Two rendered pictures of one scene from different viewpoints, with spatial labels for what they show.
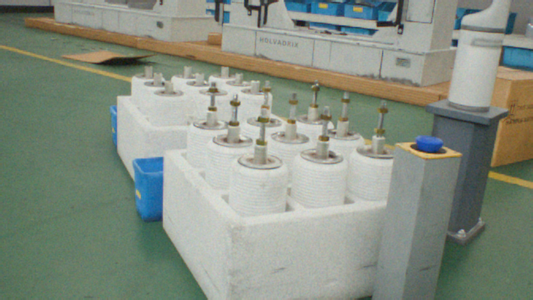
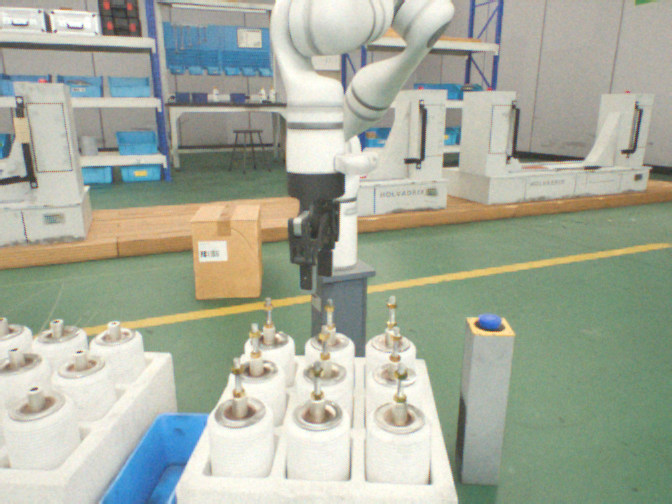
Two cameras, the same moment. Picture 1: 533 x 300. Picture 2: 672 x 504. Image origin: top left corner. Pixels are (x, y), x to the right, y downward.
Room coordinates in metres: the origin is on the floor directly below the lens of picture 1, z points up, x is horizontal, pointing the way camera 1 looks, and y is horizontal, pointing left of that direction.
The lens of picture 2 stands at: (0.61, 0.59, 0.69)
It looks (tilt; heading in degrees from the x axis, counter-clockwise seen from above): 16 degrees down; 300
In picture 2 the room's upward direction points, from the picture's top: straight up
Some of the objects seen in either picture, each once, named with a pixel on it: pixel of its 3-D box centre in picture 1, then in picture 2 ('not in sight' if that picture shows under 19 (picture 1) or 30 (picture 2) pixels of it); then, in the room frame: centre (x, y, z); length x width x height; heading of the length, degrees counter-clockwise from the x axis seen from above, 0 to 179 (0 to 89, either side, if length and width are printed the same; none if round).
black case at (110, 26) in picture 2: not in sight; (121, 30); (4.86, -2.77, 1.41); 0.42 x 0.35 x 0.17; 144
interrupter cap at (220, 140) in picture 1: (232, 140); (317, 415); (0.94, 0.06, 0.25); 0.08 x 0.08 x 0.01
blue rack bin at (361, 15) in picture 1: (368, 9); not in sight; (6.25, -1.04, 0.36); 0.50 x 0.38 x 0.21; 143
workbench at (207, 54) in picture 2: not in sight; (226, 87); (4.82, -4.13, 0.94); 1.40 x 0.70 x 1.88; 52
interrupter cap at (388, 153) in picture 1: (376, 152); (390, 343); (0.94, -0.20, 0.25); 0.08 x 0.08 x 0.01
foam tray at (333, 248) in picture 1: (283, 214); (325, 453); (0.99, -0.05, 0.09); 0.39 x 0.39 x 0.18; 26
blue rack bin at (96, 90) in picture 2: not in sight; (81, 86); (5.14, -2.47, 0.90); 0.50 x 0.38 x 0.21; 141
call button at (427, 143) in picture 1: (428, 145); (489, 322); (0.77, -0.24, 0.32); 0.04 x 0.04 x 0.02
